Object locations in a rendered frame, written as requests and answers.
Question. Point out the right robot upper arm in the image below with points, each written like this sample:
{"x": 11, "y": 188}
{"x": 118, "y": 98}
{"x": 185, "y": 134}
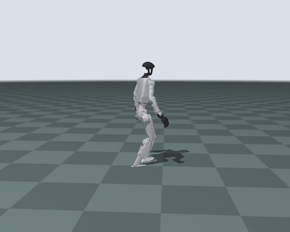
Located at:
{"x": 150, "y": 85}

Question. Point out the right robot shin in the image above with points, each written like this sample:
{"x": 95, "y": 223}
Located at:
{"x": 142, "y": 152}

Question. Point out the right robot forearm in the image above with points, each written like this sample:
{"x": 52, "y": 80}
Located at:
{"x": 155, "y": 106}

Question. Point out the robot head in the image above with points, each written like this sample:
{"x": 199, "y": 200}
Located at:
{"x": 148, "y": 65}

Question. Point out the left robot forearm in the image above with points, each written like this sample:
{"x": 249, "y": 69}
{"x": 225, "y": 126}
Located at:
{"x": 136, "y": 103}

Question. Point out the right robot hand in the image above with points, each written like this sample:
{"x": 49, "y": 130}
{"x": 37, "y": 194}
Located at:
{"x": 164, "y": 120}

